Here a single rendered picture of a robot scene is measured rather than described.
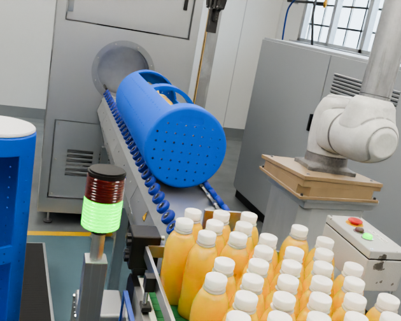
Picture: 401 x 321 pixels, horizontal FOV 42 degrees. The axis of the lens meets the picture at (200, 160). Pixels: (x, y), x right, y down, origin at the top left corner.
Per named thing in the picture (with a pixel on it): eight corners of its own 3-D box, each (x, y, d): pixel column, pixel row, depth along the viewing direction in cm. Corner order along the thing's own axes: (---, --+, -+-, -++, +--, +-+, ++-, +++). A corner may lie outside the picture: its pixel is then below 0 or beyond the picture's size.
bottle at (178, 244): (188, 307, 117) (201, 235, 112) (157, 305, 115) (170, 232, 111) (183, 291, 123) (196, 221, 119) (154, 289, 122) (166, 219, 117)
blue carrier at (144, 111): (167, 130, 263) (178, 74, 256) (217, 192, 183) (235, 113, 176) (111, 122, 255) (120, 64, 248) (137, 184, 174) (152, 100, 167)
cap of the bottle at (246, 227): (237, 234, 117) (239, 227, 116) (232, 227, 120) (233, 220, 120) (254, 235, 118) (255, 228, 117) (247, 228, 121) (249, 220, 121)
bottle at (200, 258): (214, 317, 115) (228, 244, 110) (191, 325, 110) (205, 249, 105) (193, 302, 119) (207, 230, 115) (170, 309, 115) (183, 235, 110)
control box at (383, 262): (351, 251, 138) (361, 216, 135) (396, 292, 120) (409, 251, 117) (317, 250, 135) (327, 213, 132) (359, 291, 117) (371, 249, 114)
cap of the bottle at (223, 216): (224, 216, 126) (225, 209, 126) (232, 222, 123) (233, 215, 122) (209, 216, 124) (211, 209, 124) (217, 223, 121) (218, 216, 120)
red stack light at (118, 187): (120, 192, 90) (123, 170, 89) (125, 206, 84) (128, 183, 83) (83, 189, 88) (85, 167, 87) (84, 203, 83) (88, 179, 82)
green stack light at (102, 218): (116, 218, 92) (120, 192, 90) (121, 234, 86) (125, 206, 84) (79, 216, 90) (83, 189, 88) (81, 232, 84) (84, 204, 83)
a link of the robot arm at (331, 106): (335, 151, 203) (347, 95, 199) (361, 162, 186) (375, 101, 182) (298, 146, 198) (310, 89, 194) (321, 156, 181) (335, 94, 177)
